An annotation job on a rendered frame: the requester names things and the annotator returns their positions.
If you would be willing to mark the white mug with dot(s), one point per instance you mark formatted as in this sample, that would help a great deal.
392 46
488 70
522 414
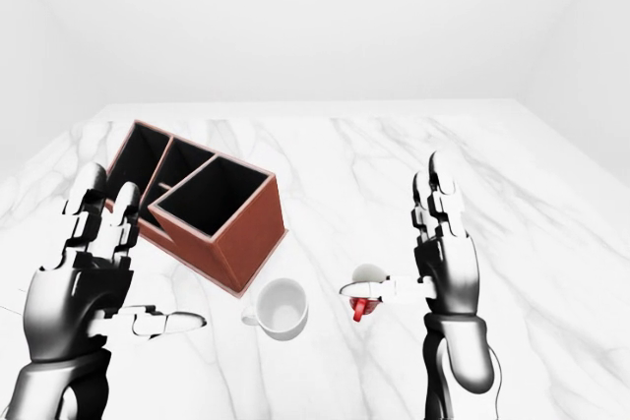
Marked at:
282 309

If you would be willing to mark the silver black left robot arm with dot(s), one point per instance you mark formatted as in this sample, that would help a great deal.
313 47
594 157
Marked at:
51 388

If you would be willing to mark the red-brown desk caddy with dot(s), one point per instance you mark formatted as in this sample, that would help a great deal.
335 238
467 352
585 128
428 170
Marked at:
207 213

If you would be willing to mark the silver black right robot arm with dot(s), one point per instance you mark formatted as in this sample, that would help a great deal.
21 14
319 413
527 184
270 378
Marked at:
455 368

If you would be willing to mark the red mug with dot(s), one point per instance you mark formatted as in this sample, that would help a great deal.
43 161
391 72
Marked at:
365 309

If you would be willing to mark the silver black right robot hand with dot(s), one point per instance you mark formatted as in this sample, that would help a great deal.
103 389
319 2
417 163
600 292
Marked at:
450 267

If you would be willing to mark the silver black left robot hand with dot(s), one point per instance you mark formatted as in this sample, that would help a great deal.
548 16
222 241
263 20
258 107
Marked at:
54 307

